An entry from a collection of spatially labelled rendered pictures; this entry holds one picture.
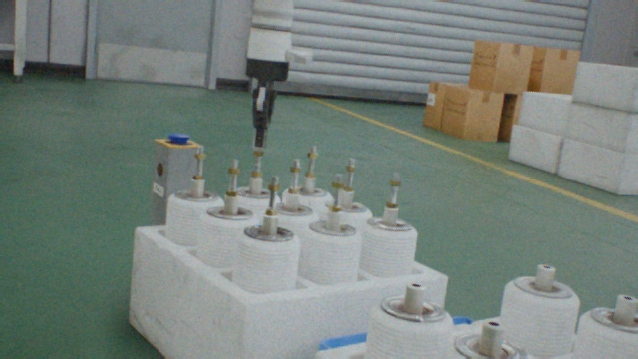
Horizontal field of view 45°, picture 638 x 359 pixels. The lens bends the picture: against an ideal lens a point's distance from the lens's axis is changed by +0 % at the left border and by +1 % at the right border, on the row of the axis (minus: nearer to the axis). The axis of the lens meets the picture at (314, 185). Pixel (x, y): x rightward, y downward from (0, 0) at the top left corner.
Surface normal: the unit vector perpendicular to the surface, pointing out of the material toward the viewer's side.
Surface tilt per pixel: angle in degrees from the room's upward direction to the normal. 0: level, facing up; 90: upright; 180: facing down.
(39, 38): 90
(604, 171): 90
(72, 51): 90
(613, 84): 90
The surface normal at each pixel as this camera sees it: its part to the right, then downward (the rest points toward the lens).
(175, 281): -0.81, 0.03
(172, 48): 0.32, 0.22
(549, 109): -0.93, -0.03
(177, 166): 0.58, 0.22
